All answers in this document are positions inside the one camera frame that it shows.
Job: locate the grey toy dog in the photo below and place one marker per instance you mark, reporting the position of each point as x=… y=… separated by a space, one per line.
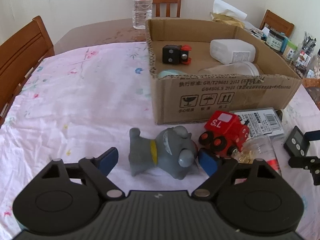
x=162 y=155

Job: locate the teal round case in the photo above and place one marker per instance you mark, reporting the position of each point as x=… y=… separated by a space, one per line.
x=170 y=73

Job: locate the clear jar of pens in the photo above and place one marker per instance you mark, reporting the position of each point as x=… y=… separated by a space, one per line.
x=305 y=55

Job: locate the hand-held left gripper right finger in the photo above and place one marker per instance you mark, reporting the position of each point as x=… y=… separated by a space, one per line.
x=208 y=163

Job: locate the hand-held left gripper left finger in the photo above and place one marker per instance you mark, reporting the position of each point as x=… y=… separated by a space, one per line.
x=108 y=161

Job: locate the pink floral cloth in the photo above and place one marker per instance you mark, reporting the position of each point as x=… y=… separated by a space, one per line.
x=75 y=105

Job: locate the clear plastic jar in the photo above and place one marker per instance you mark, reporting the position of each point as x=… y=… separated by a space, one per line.
x=232 y=69

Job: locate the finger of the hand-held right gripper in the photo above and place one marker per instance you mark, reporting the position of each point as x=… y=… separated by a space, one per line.
x=313 y=136
x=303 y=162

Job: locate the stack of papers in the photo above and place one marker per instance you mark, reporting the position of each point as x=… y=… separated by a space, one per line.
x=256 y=32

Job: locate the clear water bottle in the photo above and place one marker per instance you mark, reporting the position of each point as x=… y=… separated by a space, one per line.
x=142 y=7

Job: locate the black timer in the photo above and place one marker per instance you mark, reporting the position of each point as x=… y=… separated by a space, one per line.
x=296 y=140

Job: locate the yellow tissue pack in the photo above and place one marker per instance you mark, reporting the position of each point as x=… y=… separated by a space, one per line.
x=225 y=17

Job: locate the large clear jar black lid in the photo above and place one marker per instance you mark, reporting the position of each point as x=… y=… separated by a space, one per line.
x=315 y=70

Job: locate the red toy train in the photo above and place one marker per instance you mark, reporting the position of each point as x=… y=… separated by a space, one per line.
x=225 y=127

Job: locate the grey labelled flat packet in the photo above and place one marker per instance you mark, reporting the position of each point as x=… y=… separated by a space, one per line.
x=262 y=122

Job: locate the frosted white plastic container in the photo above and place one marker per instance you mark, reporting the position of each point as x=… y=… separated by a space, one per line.
x=228 y=50

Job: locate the dark jar with black lid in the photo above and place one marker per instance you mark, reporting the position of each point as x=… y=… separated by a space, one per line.
x=276 y=41

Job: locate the cardboard box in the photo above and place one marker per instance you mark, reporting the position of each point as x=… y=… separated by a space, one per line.
x=212 y=100

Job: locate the green lidded small container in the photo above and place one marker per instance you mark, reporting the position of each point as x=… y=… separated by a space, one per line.
x=289 y=50

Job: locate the black toy train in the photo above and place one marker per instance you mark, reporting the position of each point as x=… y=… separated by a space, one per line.
x=171 y=53

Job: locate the clear bottle of yellow capsules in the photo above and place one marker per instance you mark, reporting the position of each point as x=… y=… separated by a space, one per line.
x=260 y=147

